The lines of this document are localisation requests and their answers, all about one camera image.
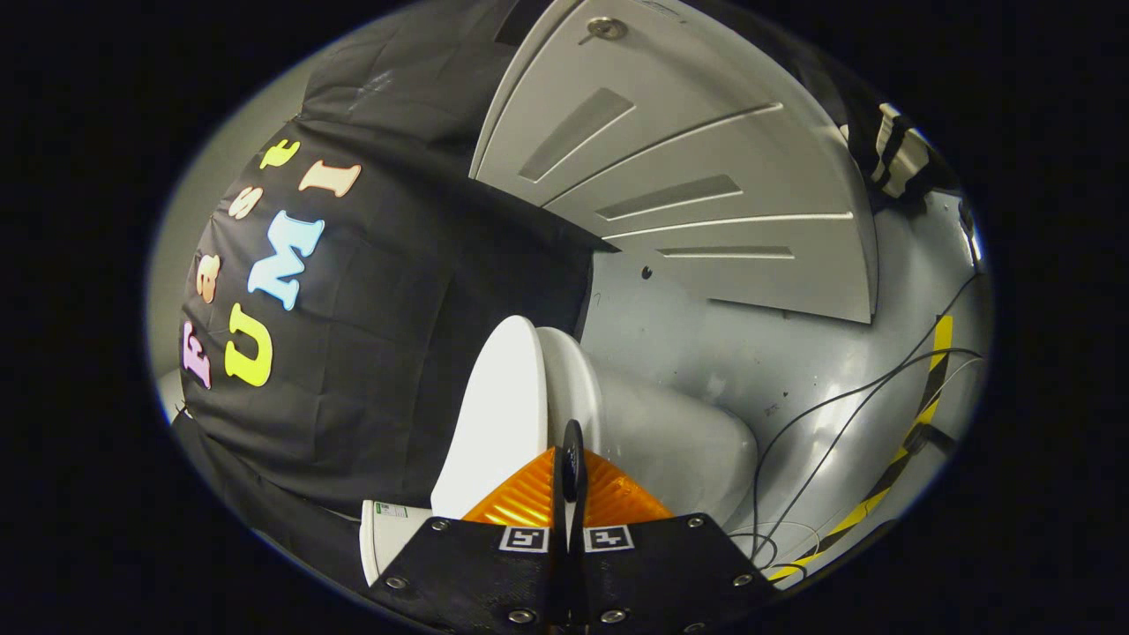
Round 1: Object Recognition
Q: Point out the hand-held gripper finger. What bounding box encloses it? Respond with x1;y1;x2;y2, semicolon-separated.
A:
366;422;574;635
573;422;777;635

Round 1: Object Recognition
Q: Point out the white toilet tank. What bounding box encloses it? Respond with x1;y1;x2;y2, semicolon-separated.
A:
360;500;433;587

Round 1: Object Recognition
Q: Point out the black backdrop cloth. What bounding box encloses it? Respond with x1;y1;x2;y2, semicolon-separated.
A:
172;0;618;609

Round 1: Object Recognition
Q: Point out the white door panel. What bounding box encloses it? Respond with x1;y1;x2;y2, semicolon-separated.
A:
469;0;880;325

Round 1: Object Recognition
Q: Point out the yellow black hazard tape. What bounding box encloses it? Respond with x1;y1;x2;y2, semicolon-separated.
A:
767;315;955;583

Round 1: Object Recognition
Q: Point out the black white striped object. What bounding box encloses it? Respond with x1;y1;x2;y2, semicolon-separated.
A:
869;103;936;199

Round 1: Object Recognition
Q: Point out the black floor cable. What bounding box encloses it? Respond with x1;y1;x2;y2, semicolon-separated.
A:
751;272;982;552
759;348;984;570

